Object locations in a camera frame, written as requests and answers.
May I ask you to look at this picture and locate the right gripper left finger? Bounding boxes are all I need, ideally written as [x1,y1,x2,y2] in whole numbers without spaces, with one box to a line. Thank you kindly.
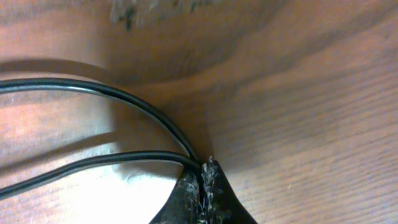
[150,170,200,224]

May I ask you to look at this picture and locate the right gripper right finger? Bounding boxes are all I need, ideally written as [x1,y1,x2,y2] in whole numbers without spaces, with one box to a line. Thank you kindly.
[201,157,257,224]

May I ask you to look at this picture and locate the black usb cable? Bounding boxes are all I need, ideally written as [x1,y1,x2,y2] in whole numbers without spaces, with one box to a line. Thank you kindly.
[0,77,203,200]

